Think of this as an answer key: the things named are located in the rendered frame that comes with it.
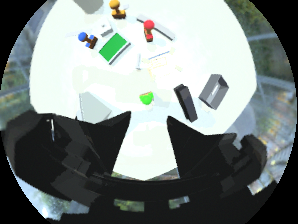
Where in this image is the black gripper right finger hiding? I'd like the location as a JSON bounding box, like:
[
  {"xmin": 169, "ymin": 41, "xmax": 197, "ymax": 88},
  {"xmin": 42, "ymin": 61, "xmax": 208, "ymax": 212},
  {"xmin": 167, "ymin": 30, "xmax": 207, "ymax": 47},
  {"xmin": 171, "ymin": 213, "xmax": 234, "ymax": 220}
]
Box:
[{"xmin": 166, "ymin": 116, "xmax": 237, "ymax": 179}]

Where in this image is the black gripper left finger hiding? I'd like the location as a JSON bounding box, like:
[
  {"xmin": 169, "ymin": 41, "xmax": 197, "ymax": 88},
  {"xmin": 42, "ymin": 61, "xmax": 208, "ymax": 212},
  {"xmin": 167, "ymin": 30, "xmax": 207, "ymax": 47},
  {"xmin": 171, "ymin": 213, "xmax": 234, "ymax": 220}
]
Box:
[{"xmin": 53, "ymin": 111, "xmax": 132, "ymax": 176}]

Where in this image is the orange rubber stamp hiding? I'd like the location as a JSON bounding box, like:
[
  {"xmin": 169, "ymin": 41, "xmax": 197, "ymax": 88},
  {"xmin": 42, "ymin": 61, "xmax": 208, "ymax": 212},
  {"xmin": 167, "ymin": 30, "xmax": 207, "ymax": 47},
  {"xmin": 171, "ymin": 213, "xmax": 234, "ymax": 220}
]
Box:
[{"xmin": 109, "ymin": 0, "xmax": 128, "ymax": 20}]

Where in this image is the red stamp with round knob handle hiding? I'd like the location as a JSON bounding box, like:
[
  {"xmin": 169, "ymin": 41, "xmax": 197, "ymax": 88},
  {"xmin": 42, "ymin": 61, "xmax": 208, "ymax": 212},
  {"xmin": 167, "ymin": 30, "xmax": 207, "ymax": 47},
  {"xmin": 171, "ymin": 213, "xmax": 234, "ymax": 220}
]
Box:
[{"xmin": 144, "ymin": 20, "xmax": 154, "ymax": 43}]

